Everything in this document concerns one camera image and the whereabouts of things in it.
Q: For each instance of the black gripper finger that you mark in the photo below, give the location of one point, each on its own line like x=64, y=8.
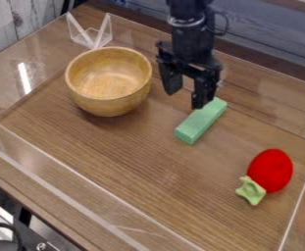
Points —
x=171, y=75
x=206, y=87

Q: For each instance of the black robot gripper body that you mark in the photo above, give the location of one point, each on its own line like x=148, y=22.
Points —
x=190, y=51

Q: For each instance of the green rectangular block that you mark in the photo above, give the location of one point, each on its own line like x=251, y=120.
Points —
x=199, y=121

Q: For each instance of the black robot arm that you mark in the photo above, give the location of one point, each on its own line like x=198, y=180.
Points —
x=190, y=9

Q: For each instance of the brown wooden bowl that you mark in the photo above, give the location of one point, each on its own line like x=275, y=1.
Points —
x=111, y=80

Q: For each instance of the red plush ball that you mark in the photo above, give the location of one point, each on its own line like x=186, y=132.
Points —
x=271, y=169

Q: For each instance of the small green plastic toy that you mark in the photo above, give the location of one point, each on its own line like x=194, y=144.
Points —
x=251, y=191

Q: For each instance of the black metal table frame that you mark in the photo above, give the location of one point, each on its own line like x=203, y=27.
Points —
x=40, y=237

